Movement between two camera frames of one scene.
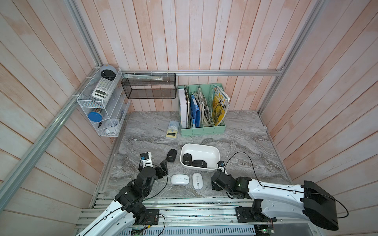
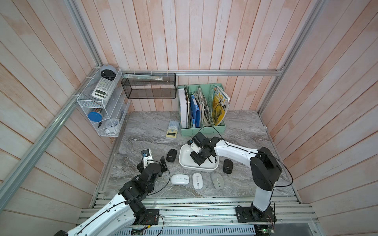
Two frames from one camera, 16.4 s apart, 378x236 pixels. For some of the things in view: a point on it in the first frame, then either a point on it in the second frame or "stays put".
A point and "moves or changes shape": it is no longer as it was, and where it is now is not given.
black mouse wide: [199, 162] moves or changes shape
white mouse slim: [197, 181] stays put
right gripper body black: [215, 187] to [200, 157]
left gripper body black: [158, 174] stays put
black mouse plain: [171, 155] stays put
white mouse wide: [179, 179] stays put
